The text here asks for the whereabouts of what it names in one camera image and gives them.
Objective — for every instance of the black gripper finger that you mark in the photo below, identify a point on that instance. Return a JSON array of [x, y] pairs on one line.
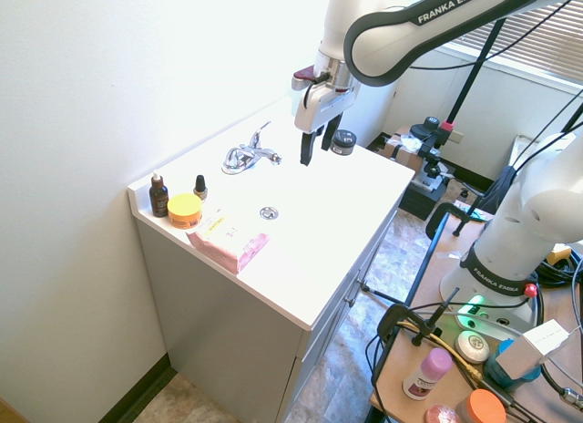
[[331, 131], [306, 148]]

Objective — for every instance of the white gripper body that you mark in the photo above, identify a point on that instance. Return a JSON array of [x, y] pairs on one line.
[[319, 106]]

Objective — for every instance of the white Franka Panda arm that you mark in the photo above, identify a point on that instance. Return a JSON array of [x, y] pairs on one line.
[[524, 204]]

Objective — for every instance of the black round jar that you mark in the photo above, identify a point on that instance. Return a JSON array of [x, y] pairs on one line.
[[344, 142]]

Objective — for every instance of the chrome sink faucet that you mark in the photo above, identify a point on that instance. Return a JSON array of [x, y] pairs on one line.
[[249, 151]]

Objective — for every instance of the white vanity countertop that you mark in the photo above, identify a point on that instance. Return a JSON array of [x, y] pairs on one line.
[[282, 213]]

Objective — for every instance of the chrome sink drain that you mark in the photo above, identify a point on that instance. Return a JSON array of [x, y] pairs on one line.
[[269, 212]]

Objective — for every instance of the black storage box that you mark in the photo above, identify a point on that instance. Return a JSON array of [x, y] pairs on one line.
[[421, 197]]

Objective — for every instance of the small nail polish bottle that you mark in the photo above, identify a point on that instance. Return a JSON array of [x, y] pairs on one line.
[[200, 187]]

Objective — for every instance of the pink wipes packet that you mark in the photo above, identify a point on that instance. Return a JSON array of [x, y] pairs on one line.
[[228, 238]]

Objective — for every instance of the yellow lid orange jar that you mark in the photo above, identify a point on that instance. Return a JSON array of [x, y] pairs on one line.
[[184, 210]]

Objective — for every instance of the black C clamp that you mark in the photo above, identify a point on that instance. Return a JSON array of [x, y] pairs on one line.
[[410, 318], [448, 215]]

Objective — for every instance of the brown dropper bottle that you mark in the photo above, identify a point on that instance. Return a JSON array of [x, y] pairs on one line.
[[158, 196]]

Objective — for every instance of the grey vanity cabinet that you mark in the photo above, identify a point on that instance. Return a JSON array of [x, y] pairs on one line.
[[255, 332]]

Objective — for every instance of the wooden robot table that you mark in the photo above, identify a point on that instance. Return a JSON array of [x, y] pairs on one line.
[[437, 304]]

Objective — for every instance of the window blinds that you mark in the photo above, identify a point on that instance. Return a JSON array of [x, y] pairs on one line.
[[533, 35]]

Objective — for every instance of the pink cap deodorant stick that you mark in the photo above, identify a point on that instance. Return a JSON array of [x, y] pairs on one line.
[[428, 373]]

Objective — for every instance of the round white soap tin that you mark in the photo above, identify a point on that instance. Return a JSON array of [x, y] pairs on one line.
[[473, 346]]

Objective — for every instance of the white cardboard box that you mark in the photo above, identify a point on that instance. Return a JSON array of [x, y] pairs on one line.
[[533, 350]]

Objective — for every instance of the pink round soap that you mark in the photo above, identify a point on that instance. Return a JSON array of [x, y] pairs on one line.
[[442, 414]]

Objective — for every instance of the blue plastic container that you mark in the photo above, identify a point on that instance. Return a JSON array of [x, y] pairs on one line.
[[510, 370]]

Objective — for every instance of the orange lid container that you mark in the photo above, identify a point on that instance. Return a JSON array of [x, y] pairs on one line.
[[485, 407]]

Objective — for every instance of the black camera tripod stand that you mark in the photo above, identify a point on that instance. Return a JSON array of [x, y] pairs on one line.
[[444, 122]]

